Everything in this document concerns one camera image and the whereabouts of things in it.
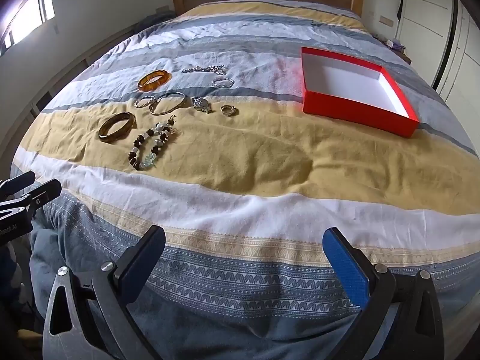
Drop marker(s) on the striped duvet cover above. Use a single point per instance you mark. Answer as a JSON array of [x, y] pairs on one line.
[[245, 192]]

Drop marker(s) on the large thin silver hoop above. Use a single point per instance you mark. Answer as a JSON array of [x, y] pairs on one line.
[[167, 103]]

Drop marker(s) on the silver wristwatch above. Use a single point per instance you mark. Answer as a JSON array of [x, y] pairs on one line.
[[201, 104]]

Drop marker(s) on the red jewelry box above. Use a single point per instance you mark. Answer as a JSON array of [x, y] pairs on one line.
[[344, 87]]

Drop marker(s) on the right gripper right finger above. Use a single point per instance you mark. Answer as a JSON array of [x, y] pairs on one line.
[[350, 265]]

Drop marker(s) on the dark brown bangle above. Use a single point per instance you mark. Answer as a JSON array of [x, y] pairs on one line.
[[117, 127]]

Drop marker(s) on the twisted silver bangle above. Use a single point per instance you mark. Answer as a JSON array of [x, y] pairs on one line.
[[222, 82]]

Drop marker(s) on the window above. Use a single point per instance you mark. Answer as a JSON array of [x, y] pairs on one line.
[[32, 15]]

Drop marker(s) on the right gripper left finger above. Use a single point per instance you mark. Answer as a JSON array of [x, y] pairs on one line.
[[135, 265]]

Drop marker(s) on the white wardrobe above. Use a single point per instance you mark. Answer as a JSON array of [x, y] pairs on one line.
[[442, 42]]

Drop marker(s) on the wall switch plate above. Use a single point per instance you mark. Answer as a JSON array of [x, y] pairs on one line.
[[386, 21]]

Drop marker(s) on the wooden nightstand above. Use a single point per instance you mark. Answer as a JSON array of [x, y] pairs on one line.
[[400, 51]]

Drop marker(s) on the amber bangle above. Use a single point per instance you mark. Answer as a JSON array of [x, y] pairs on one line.
[[153, 80]]

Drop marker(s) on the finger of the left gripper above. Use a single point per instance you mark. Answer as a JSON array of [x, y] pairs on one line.
[[13, 185], [41, 195]]

